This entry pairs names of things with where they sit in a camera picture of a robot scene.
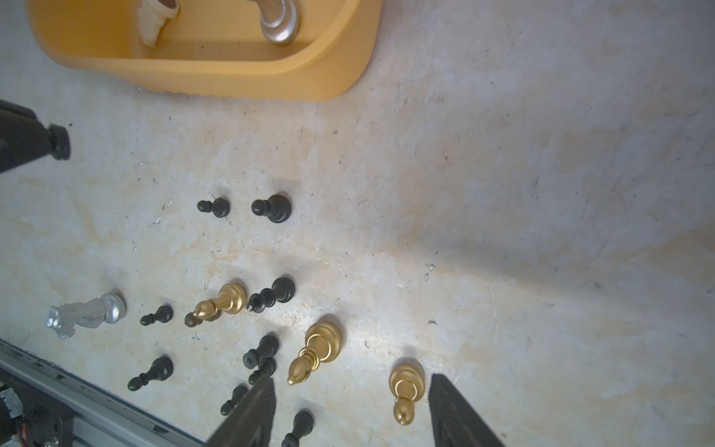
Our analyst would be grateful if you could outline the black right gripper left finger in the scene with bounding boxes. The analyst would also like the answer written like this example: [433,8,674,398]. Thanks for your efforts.
[205,377,277,447]

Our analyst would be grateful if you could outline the gold pawn chess piece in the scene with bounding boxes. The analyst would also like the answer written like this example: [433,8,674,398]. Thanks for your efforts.
[388,363,426,426]
[191,282,248,321]

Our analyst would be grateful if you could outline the aluminium rail frame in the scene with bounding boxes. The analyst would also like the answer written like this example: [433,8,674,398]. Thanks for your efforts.
[1,341,204,446]

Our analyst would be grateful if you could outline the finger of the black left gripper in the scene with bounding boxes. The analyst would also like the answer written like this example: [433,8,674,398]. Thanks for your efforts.
[1,101,54,173]

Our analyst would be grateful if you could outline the black bishop chess piece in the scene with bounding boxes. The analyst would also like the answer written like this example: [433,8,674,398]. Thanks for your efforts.
[247,277,296,313]

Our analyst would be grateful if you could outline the yellow plastic storage box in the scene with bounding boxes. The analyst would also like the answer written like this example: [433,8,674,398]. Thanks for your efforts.
[25,1,382,102]

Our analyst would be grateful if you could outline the cream knight chess piece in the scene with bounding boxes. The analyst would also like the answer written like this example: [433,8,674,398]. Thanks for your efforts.
[137,0,180,48]

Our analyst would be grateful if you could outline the silver rook chess piece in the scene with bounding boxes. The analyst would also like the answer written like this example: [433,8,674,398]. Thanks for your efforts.
[255,0,300,46]

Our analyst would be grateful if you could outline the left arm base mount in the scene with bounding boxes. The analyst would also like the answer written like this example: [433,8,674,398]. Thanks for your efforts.
[1,382,76,446]

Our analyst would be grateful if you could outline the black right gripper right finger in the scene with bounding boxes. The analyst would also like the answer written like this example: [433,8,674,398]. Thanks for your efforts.
[428,374,505,447]

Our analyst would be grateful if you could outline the gold bishop chess piece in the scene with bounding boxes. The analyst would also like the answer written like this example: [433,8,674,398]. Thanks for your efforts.
[287,320,343,386]

